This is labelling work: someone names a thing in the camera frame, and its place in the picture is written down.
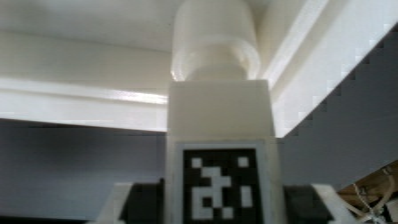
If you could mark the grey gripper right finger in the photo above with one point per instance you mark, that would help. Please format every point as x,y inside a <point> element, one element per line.
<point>315,206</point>

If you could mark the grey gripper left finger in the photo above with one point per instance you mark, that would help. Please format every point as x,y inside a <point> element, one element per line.
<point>134,205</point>

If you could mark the white table leg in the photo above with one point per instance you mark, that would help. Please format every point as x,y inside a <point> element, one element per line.
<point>222,174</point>

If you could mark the white square tabletop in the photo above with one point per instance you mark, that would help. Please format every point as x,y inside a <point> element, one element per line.
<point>93,52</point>

